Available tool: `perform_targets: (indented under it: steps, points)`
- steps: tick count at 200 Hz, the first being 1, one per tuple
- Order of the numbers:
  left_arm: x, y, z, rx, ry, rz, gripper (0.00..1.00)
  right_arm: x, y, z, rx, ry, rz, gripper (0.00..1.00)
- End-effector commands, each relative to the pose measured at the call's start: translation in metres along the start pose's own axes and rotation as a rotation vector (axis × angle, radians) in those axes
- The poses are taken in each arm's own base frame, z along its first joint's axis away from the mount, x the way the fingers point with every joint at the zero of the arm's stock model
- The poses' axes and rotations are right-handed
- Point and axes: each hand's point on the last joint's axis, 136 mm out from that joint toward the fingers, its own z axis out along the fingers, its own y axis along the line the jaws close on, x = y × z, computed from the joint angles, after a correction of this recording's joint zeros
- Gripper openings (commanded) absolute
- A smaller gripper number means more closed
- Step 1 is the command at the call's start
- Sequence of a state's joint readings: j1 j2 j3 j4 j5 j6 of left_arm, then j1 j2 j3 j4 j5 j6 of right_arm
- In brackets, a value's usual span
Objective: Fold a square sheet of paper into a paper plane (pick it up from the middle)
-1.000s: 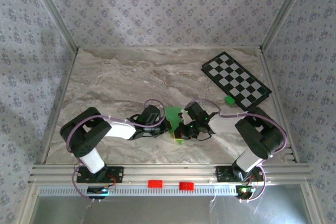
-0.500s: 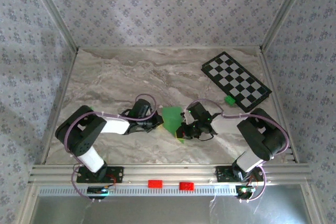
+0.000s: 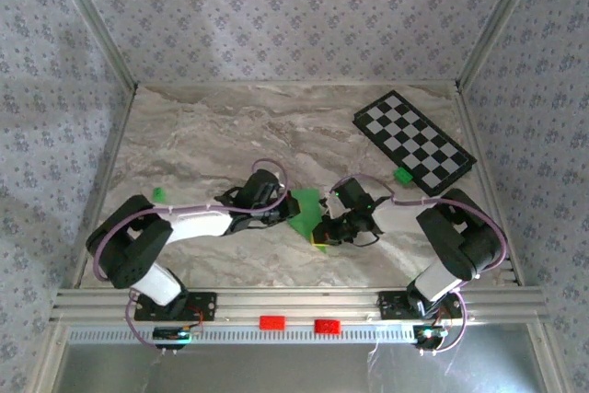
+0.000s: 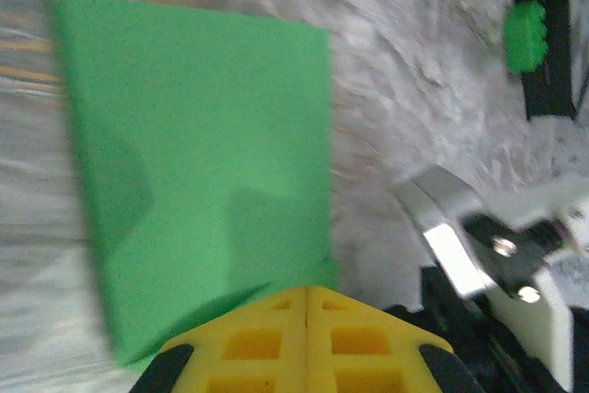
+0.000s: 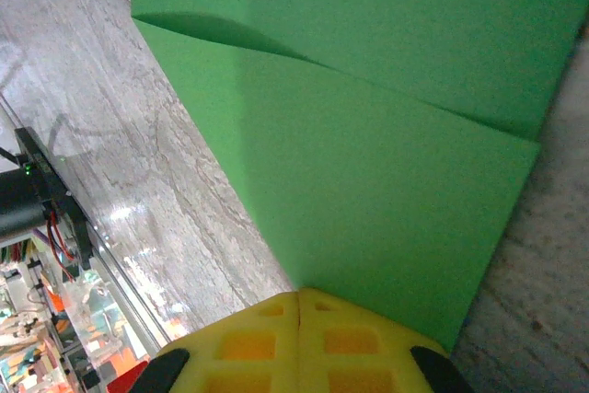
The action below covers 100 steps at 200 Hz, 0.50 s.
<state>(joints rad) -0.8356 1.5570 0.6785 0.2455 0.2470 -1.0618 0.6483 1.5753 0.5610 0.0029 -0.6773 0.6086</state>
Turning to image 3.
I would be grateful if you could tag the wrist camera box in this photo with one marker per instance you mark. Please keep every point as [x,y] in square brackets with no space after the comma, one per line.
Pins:
[260,186]
[352,194]

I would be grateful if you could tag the aluminium frame upright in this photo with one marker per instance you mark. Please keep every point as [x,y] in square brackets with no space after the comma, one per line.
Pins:
[499,20]
[96,25]

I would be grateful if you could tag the small green toy brick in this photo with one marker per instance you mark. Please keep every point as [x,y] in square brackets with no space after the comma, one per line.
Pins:
[158,194]

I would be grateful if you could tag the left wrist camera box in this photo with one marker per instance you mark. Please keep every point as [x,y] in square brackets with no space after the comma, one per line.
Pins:
[260,186]

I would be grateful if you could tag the green paper sheet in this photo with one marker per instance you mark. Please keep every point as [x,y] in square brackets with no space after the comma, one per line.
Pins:
[306,216]

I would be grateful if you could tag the black white chessboard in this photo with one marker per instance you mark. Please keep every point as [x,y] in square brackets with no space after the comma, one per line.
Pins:
[414,140]

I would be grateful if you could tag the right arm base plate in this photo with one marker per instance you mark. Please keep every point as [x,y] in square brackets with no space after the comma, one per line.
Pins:
[391,305]

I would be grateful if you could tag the red toy brick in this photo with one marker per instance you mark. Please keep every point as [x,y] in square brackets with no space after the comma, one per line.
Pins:
[327,327]
[271,323]

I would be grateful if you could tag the aluminium side rail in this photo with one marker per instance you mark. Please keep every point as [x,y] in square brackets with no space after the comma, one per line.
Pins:
[483,149]
[106,172]

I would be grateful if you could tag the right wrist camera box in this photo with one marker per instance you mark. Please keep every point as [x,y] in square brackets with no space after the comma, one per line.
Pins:
[352,194]

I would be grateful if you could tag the large green toy brick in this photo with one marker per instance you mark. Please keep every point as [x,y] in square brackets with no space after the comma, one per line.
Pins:
[402,176]

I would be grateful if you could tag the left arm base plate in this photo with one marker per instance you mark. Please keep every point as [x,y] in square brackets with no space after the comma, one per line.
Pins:
[204,303]

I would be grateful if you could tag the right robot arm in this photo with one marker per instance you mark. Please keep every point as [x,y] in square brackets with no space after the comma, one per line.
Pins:
[400,216]

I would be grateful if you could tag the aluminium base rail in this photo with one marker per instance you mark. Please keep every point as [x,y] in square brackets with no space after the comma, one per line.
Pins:
[294,303]

